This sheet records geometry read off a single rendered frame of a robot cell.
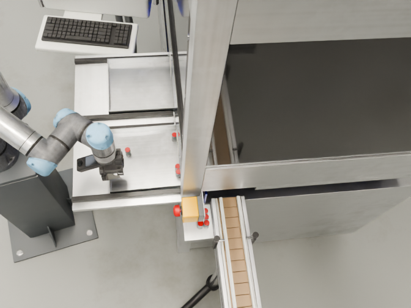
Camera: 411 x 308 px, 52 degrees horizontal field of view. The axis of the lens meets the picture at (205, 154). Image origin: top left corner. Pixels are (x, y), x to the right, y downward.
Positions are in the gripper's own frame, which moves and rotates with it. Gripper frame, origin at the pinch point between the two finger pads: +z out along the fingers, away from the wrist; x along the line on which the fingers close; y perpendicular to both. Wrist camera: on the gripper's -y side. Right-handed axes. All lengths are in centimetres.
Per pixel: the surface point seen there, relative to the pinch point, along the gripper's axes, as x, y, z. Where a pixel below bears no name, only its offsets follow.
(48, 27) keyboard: 80, -27, 9
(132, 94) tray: 37.6, 10.8, 3.1
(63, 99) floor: 94, -38, 92
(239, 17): -12, 33, -96
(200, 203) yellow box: -17.1, 32.6, -11.9
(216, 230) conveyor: -24.6, 38.2, -2.3
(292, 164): -12, 61, -30
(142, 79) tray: 45.0, 15.5, 3.1
